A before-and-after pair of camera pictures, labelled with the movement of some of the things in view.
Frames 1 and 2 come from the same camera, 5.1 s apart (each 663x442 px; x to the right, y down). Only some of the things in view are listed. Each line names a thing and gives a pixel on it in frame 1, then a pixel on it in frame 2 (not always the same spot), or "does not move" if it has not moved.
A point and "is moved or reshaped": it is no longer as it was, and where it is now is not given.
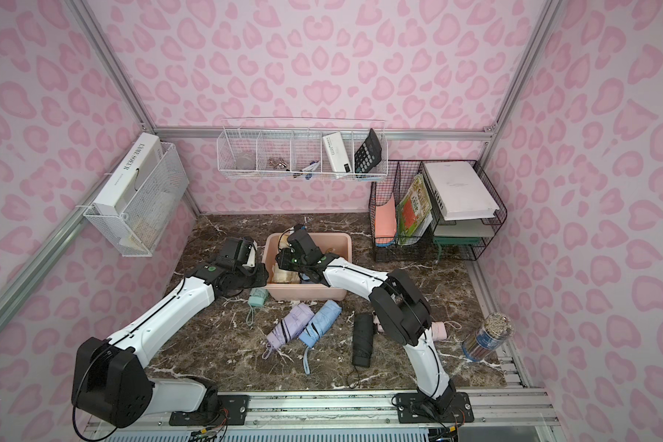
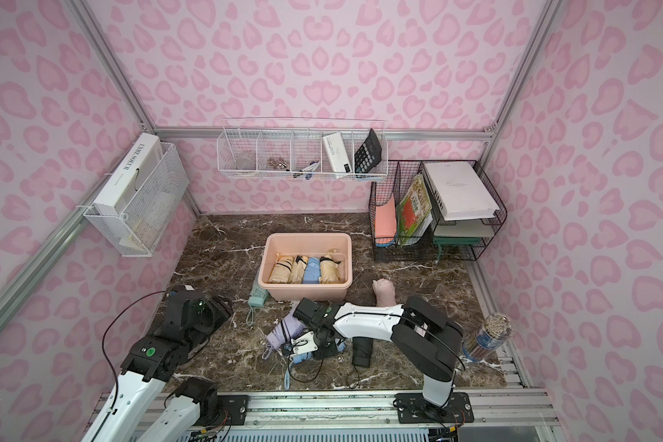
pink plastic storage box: x=286 y=285 does not move
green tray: x=440 y=241 does not move
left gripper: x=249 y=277 → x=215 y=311
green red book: x=414 y=213 does not move
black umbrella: x=363 y=339 does not move
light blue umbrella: x=331 y=309 is moved or reshaped
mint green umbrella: x=257 y=296 does not move
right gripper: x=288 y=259 → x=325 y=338
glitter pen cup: x=489 y=337 does not move
